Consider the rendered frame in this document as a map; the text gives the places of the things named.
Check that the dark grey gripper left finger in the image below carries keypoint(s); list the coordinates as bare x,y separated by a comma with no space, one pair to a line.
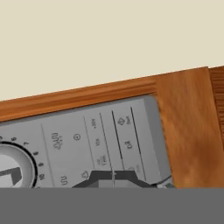
100,176

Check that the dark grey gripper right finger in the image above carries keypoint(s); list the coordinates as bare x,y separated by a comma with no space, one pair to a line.
125,176

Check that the grey microwave oven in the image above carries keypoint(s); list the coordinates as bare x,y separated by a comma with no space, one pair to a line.
73,145

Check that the grey microwave start button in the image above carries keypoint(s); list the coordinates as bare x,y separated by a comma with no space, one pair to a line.
124,120

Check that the brown wooden microwave cabinet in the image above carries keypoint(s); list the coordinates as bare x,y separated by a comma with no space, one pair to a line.
189,128

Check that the white microwave dial knob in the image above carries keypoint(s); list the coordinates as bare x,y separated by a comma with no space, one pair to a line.
13,169

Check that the brown wooden cupboard side panel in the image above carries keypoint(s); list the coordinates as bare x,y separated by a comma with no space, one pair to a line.
218,99

